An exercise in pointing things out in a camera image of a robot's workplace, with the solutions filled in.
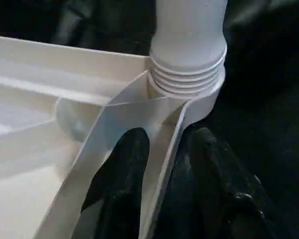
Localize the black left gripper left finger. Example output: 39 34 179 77
81 127 150 239

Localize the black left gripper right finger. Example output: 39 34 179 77
174 127 272 239

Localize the white plastic table top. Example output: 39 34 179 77
0 34 227 239

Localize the white plastic table leg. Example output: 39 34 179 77
149 0 228 97

